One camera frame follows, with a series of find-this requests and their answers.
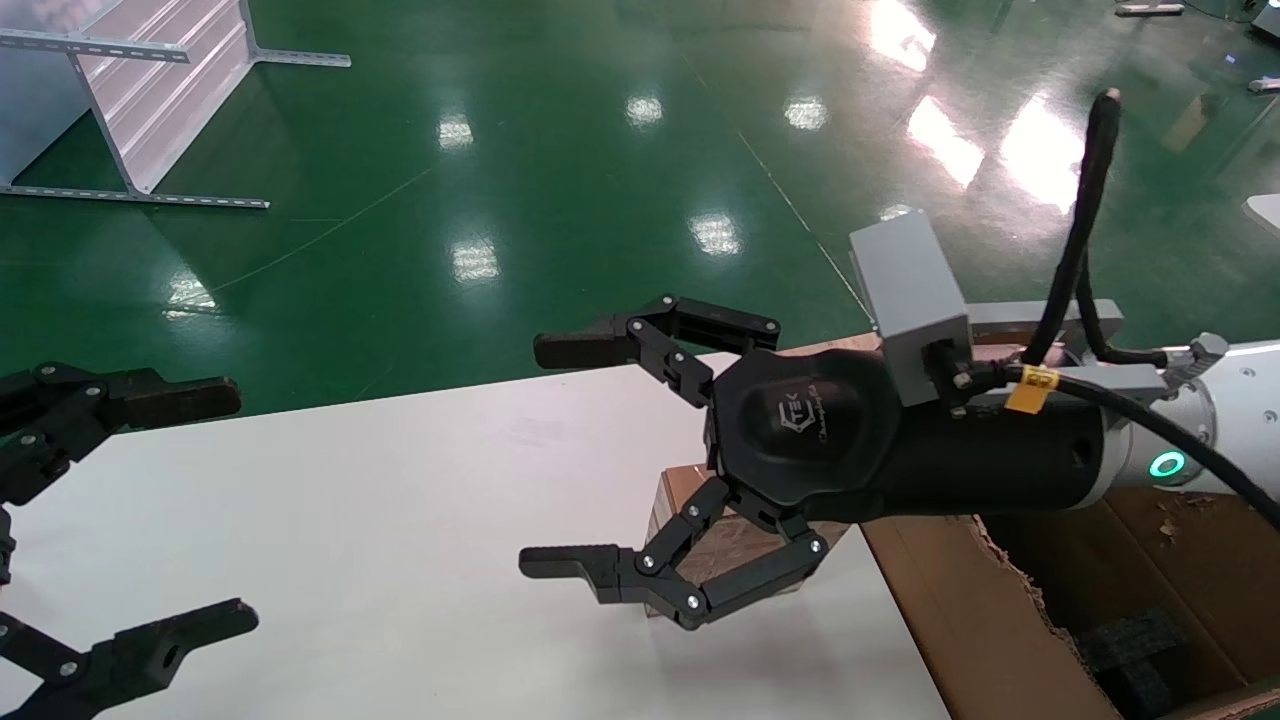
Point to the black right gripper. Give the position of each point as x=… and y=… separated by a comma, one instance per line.
x=800, y=430

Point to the white machine corner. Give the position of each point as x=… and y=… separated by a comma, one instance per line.
x=1268, y=15

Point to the black foam block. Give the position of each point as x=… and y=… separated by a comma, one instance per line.
x=1130, y=650

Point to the white rounded table corner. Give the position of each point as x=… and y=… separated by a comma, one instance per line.
x=1265, y=212

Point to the big brown cardboard box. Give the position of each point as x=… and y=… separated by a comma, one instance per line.
x=960, y=620

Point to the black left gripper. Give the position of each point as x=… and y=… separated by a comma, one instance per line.
x=5, y=545

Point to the small white floor fixture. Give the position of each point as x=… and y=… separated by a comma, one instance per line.
x=1265, y=86

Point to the white flat floor bar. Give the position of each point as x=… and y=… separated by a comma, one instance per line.
x=1150, y=8

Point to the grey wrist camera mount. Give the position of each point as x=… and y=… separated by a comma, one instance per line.
x=910, y=290

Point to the copper metal block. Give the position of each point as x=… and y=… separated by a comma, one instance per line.
x=680, y=492

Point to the white metal frame partition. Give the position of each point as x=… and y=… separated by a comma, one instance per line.
x=170, y=90

